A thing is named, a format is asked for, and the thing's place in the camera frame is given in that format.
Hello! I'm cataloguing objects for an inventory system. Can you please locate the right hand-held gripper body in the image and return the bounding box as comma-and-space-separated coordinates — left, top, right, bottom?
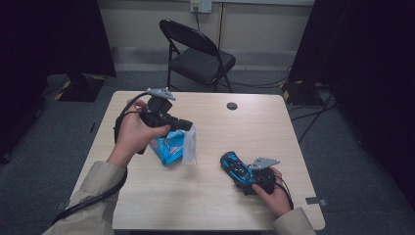
249, 157, 281, 195

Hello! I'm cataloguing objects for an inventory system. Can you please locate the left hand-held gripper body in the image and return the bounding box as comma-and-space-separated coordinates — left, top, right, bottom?
140, 86, 179, 129

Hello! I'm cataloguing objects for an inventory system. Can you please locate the white wet wipe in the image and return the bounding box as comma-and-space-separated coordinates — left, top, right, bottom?
180, 125, 199, 166

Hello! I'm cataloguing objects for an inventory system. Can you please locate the blue toy car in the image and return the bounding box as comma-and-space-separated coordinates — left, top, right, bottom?
219, 151, 256, 190

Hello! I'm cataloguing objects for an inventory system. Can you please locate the person's right hand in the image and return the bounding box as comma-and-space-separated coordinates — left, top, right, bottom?
252, 167, 293, 219

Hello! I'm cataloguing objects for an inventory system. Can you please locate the person's left hand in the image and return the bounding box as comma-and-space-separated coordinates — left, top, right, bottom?
107, 99, 171, 169

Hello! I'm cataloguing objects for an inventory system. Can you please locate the black folding chair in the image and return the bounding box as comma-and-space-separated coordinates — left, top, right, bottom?
159, 19, 237, 94

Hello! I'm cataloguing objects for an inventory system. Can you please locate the black stand base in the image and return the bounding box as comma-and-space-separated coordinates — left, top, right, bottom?
58, 72, 107, 103

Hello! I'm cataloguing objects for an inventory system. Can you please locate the black box with yellow tape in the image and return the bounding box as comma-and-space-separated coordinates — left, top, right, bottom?
281, 79, 325, 107

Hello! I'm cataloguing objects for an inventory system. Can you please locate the black curtain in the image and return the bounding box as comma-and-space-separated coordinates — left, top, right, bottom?
0, 0, 117, 165
288, 0, 415, 210

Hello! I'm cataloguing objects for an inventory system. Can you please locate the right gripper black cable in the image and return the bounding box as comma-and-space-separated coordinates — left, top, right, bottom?
273, 174, 295, 211

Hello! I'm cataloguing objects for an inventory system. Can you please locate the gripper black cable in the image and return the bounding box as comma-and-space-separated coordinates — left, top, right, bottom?
273, 174, 295, 211
50, 92, 151, 227

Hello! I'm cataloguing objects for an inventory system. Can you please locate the black floor cable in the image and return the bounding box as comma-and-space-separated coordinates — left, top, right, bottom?
224, 74, 291, 90
289, 92, 339, 145

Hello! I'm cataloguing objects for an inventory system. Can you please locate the black plugged wall cable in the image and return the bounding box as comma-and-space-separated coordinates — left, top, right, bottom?
194, 6, 202, 32

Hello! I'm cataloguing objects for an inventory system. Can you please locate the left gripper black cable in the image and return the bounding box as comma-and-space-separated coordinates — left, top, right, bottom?
50, 92, 151, 227

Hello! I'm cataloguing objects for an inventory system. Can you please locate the white wall socket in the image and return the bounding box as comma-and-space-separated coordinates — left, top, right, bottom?
190, 0, 213, 15

